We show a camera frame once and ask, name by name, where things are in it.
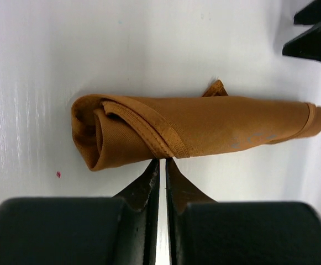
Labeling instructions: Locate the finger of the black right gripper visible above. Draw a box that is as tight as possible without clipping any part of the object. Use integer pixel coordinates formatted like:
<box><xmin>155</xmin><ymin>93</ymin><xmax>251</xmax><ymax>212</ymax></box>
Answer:
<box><xmin>282</xmin><ymin>22</ymin><xmax>321</xmax><ymax>62</ymax></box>
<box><xmin>293</xmin><ymin>0</ymin><xmax>321</xmax><ymax>25</ymax></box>

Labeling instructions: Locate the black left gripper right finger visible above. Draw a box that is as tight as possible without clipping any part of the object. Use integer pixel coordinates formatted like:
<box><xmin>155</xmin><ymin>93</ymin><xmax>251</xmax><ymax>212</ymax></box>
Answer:
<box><xmin>166</xmin><ymin>158</ymin><xmax>321</xmax><ymax>264</ymax></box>

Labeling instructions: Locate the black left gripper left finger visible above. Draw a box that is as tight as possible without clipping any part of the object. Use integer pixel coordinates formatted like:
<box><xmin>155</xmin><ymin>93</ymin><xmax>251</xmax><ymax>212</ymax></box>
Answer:
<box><xmin>0</xmin><ymin>160</ymin><xmax>160</xmax><ymax>264</ymax></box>

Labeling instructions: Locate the brown cloth napkin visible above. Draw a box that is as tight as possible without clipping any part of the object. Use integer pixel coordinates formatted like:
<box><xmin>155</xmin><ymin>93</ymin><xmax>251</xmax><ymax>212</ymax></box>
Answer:
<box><xmin>71</xmin><ymin>80</ymin><xmax>321</xmax><ymax>171</ymax></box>

